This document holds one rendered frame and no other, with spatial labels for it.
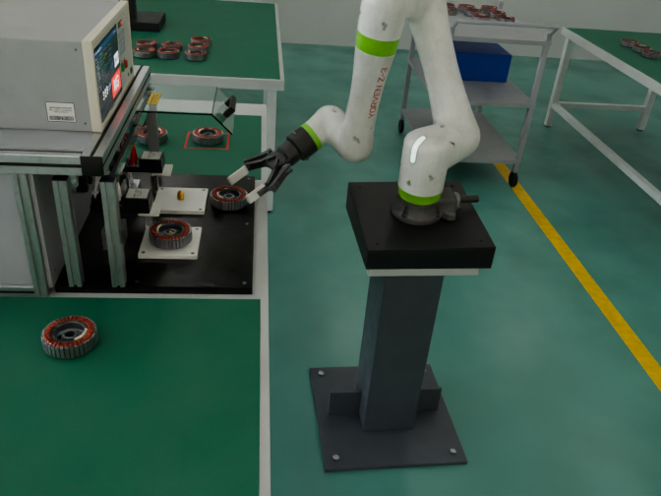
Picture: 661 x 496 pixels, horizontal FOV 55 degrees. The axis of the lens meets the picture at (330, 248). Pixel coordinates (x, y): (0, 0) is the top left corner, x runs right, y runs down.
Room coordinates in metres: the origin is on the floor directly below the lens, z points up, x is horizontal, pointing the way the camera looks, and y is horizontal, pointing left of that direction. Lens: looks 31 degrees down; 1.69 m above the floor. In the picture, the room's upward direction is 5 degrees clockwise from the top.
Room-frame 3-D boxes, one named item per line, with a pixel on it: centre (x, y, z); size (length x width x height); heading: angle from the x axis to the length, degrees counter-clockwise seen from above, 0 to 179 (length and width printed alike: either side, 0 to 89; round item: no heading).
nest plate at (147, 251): (1.46, 0.43, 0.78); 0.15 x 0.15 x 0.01; 8
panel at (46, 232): (1.55, 0.70, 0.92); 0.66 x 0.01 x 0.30; 8
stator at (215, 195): (1.72, 0.32, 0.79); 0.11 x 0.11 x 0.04
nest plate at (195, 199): (1.70, 0.46, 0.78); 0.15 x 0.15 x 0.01; 8
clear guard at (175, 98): (1.79, 0.48, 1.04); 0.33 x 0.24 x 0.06; 98
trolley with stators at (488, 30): (4.10, -0.77, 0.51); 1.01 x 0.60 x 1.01; 8
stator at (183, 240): (1.46, 0.43, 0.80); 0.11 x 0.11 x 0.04
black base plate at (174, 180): (1.58, 0.46, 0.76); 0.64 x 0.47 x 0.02; 8
